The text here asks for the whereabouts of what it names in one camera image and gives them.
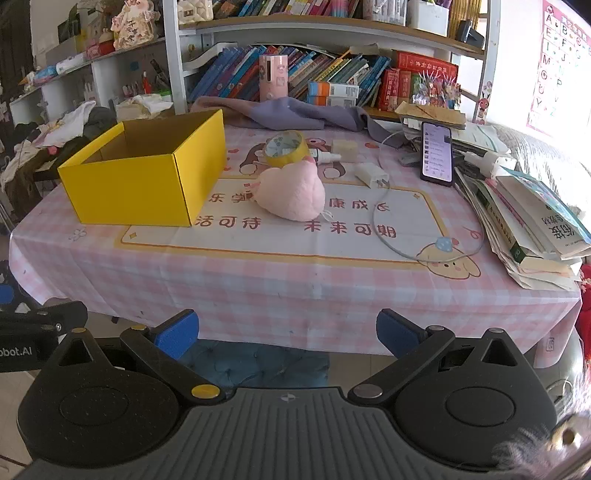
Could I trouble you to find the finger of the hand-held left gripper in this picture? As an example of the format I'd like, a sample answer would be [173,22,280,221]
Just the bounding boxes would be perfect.
[0,301,88,334]
[0,261,21,309]

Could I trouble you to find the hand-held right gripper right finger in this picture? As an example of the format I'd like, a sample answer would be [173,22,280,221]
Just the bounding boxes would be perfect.
[347,308,532,401]

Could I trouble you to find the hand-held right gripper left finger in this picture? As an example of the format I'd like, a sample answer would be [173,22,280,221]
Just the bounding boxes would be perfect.
[46,310,225,401]

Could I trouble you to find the yellow cardboard box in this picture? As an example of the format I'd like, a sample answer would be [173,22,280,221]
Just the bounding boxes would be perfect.
[57,108,228,228]

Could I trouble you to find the white charger adapter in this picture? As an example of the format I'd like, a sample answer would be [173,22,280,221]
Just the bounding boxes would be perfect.
[355,165,391,189]

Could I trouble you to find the pink plush toy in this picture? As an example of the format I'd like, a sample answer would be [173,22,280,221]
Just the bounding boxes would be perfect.
[253,159,334,220]

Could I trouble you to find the small beige block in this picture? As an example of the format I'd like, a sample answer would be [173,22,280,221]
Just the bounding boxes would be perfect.
[332,139,358,162]

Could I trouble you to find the yellow tape roll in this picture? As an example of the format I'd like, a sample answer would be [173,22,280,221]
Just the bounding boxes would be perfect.
[262,130,309,169]

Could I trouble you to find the pink cylinder container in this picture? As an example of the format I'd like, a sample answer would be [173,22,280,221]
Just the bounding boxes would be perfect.
[259,54,291,101]

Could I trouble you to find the pile of clothes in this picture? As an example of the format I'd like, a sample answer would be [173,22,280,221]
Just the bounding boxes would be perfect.
[0,95,121,185]

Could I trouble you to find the stack of books and papers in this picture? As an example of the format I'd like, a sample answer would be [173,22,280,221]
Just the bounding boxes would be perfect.
[455,124,591,291]

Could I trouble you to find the grey furry clothing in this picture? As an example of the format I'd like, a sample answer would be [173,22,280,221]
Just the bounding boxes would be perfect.
[496,411,591,480]

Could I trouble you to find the black smartphone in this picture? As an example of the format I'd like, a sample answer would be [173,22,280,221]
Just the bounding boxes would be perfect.
[421,121,453,185]

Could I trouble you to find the white plastic bottle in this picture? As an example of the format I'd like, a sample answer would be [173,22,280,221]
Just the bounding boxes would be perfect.
[464,151,517,178]

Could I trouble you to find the stack of paper documents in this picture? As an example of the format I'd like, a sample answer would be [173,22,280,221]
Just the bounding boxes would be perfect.
[402,115,509,158]

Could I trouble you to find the brown kraft paper envelopes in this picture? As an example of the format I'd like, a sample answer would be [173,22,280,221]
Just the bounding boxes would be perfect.
[394,100,467,130]

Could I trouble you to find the cream cloth tissue box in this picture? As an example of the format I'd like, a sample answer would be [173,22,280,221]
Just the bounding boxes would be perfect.
[115,95,174,121]

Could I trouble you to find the orange blue white carton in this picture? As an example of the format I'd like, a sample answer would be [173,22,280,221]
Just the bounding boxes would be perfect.
[307,95,357,108]
[307,82,359,97]

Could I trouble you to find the white wet wipes pack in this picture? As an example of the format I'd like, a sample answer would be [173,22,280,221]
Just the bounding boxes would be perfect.
[55,51,88,75]

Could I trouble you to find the white side shelf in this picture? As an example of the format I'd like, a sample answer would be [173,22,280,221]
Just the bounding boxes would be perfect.
[9,37,174,125]

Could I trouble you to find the colourful paper ornament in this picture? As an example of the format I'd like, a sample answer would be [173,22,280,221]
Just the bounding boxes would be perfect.
[411,71,462,109]

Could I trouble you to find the pink and purple cloth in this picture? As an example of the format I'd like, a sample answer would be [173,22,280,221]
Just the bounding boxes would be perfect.
[190,96,407,148]

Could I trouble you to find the red boxed book set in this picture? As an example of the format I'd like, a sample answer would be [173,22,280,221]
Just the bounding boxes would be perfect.
[378,51,459,112]

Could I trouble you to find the row of colourful children's books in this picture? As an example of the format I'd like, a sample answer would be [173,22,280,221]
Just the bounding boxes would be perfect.
[187,45,393,107]

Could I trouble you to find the white metal bookshelf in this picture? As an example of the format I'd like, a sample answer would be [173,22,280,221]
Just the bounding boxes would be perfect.
[161,0,502,125]

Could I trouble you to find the black device on shelf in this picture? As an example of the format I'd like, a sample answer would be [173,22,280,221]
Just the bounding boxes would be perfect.
[455,18,485,44]

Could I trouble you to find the plain white pen holder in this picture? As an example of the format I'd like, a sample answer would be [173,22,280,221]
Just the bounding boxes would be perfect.
[409,0,450,38]

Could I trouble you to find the white pen holder with pens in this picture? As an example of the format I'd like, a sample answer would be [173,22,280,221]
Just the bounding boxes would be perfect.
[362,0,409,26]

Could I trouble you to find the cream quilted handbag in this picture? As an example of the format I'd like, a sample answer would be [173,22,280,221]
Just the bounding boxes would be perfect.
[178,0,214,23]

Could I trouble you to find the row of thin picture books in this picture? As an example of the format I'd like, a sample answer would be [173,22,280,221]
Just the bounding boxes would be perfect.
[212,0,361,19]

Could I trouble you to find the white charging cable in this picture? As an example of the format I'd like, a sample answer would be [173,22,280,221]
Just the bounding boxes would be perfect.
[372,131,485,266]

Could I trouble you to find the alphabet wall poster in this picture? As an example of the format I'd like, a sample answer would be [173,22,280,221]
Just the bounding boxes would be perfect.
[526,0,591,139]

